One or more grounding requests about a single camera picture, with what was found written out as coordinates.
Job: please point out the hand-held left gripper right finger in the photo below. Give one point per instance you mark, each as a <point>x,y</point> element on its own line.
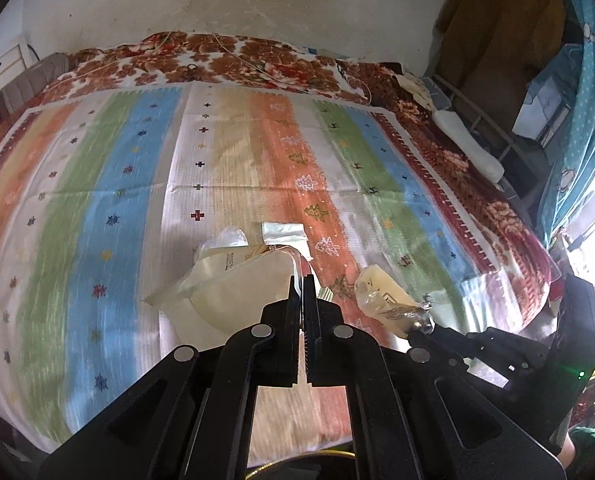
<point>323,350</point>

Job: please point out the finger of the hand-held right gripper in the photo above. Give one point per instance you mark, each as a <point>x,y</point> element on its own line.
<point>442,347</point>

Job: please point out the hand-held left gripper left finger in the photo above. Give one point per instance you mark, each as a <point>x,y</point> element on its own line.
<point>288,347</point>

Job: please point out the yellow plastic wrapper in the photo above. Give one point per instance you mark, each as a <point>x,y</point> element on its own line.
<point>382,300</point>

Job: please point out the cream plastic bag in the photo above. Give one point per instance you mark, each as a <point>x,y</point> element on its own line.
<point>237,290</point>

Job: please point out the dark round bin yellow rim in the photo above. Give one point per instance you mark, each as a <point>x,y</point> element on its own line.
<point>297,456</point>

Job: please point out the person's right forearm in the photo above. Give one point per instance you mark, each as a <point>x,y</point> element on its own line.
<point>570,452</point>

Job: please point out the small blue white packet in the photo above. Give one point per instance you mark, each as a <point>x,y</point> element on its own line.
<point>285,237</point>

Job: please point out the clear plastic bag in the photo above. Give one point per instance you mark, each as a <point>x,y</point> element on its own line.
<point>222,242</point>

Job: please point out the striped colourful blanket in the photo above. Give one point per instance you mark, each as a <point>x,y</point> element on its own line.
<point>177,185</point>

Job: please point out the white pillow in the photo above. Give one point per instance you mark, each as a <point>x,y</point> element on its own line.
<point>467,145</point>

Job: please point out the teal printed cloth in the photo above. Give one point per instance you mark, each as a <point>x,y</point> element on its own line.
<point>587,110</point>

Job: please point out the pale blue plastic bag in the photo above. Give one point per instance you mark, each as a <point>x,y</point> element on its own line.
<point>542,100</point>

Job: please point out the cream cloth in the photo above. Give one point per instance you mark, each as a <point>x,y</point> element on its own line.
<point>417,90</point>

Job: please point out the brown coat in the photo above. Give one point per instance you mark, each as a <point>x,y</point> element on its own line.
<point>502,35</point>

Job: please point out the grey folded cloth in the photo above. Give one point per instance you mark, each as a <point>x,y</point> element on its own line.
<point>32,82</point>

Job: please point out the grey metal bed rail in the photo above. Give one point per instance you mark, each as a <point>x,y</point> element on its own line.
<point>482,115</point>

